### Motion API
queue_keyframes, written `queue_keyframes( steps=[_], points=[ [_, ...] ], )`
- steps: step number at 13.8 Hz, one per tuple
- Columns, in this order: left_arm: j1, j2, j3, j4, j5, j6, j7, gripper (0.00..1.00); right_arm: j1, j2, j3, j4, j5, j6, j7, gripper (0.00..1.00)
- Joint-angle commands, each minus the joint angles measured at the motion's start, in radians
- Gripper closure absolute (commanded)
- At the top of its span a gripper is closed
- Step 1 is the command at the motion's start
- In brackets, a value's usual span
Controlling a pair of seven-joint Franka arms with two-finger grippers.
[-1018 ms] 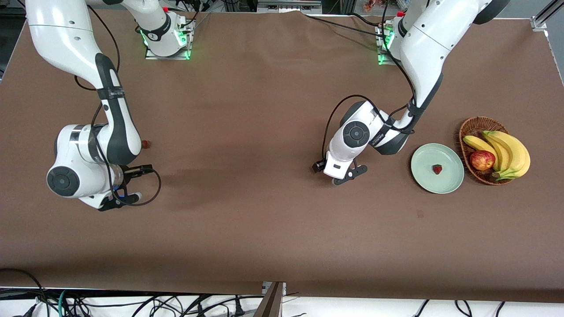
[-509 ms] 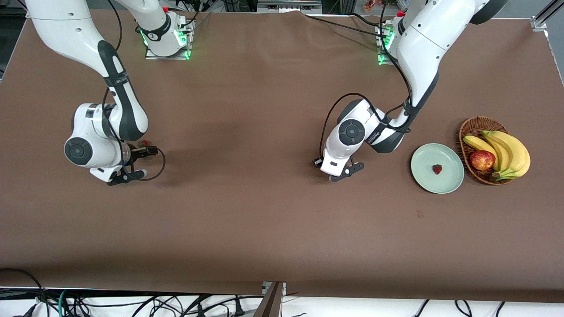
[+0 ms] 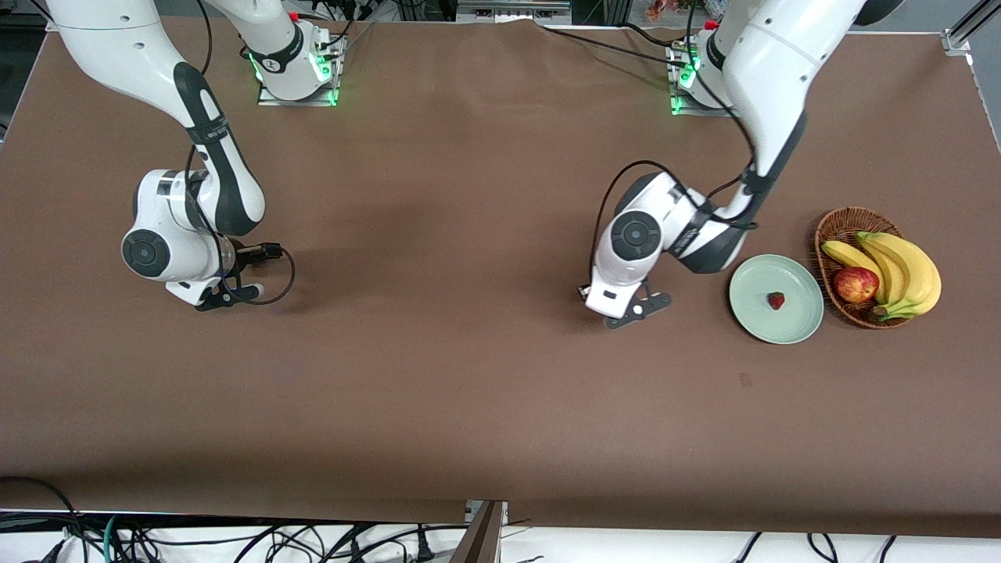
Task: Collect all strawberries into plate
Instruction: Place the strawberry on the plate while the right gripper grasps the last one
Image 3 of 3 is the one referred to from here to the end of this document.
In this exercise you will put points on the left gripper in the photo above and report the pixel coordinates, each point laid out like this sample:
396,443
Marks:
582,294

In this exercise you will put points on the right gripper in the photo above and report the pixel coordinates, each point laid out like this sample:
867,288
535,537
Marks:
249,252

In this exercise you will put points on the red strawberry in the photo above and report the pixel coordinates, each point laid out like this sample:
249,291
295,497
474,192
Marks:
776,301

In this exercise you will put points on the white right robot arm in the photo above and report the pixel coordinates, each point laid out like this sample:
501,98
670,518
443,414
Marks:
117,47

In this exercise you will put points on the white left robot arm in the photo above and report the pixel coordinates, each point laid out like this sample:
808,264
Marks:
782,70

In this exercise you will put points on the pale green round plate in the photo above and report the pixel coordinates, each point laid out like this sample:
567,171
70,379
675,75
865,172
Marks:
758,328

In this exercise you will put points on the brown table cover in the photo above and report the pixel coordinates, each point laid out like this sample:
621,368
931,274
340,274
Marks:
500,391

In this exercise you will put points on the brown wicker basket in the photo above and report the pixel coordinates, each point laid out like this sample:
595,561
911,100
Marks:
841,227

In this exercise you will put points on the red apple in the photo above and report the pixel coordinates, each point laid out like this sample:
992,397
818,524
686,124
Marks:
855,285

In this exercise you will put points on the orange colourful toys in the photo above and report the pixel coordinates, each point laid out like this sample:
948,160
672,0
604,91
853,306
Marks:
661,9

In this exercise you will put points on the yellow banana bunch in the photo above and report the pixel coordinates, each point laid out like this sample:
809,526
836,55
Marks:
915,274

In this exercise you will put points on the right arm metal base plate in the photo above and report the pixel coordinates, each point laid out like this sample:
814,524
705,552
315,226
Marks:
274,100

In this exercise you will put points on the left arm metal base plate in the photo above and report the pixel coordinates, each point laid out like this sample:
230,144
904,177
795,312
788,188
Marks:
682,109

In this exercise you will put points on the grey metal frame bar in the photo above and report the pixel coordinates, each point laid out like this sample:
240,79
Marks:
512,12

